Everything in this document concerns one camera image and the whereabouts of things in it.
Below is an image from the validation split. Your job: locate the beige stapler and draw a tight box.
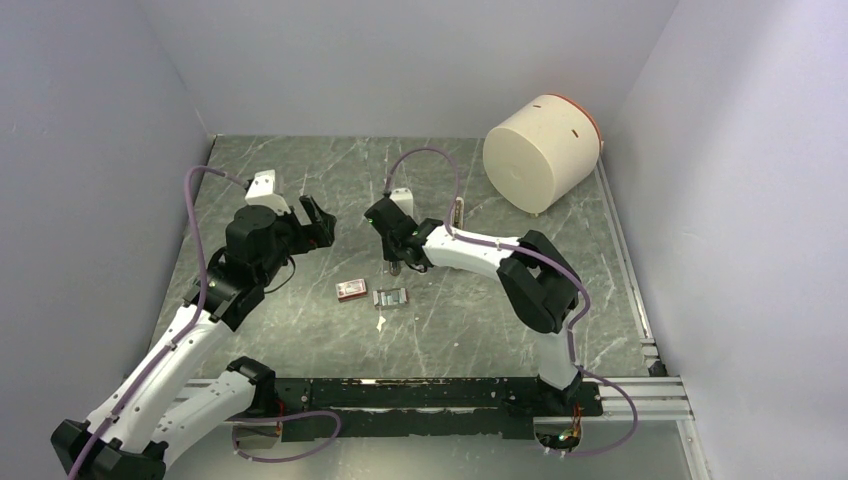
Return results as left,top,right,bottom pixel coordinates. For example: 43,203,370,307
388,261,402,276

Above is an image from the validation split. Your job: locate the staple box tray with staples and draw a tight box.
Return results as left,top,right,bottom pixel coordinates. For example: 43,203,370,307
372,287,409,309

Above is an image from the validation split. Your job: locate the red staple box sleeve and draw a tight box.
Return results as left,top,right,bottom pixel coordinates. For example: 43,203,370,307
335,278,368,302

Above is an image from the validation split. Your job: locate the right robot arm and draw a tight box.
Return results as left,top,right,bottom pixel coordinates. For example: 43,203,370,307
364,197,585,414

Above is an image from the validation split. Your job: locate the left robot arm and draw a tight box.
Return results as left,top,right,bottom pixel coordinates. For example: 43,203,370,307
50,194,337,479

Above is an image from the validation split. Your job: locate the cream cylindrical container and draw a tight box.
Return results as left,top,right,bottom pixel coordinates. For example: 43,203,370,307
482,94,603,215

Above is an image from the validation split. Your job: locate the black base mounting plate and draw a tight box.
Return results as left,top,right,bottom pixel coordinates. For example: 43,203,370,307
233,377,603,442

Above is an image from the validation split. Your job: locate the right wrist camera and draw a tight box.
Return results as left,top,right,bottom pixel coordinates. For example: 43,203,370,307
389,188,414,217

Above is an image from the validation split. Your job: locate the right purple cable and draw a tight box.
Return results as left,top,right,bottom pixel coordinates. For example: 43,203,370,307
382,146,641,460

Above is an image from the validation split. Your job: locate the purple cable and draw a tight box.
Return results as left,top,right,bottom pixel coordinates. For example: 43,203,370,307
68,165,343,480
382,146,641,460

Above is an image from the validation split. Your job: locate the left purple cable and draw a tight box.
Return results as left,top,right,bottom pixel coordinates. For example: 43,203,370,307
68,165,343,480

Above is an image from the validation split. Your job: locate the aluminium frame rail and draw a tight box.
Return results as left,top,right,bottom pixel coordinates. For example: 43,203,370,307
109,377,694,425

